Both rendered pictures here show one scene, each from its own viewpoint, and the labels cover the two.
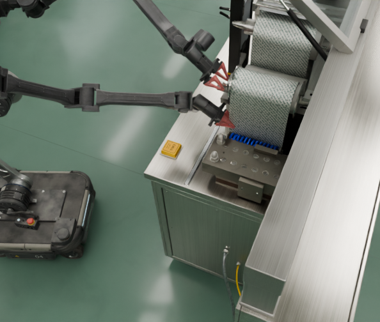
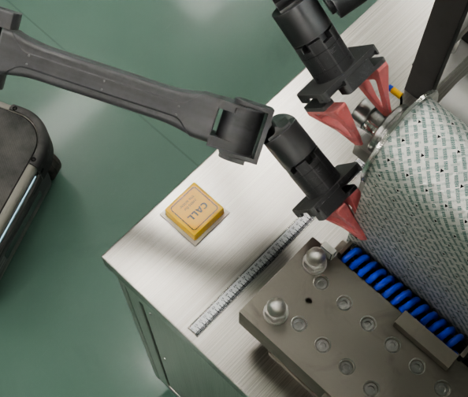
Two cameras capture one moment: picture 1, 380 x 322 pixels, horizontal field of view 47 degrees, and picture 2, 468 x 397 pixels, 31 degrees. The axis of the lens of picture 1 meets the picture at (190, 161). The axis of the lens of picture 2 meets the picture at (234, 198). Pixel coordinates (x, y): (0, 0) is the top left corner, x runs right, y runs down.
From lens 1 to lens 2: 78 cm
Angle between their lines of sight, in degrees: 16
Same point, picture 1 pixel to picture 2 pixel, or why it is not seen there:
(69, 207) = not seen: outside the picture
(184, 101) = (240, 136)
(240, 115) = (386, 227)
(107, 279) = (22, 376)
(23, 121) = not seen: outside the picture
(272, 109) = not seen: outside the picture
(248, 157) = (369, 342)
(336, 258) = not seen: outside the picture
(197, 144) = (268, 220)
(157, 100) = (165, 111)
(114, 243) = (65, 296)
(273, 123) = not seen: outside the picture
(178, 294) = not seen: outside the picture
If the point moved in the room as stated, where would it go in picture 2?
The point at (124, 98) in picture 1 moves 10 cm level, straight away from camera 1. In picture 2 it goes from (73, 79) to (86, 18)
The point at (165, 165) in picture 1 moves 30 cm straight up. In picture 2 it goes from (161, 255) to (144, 176)
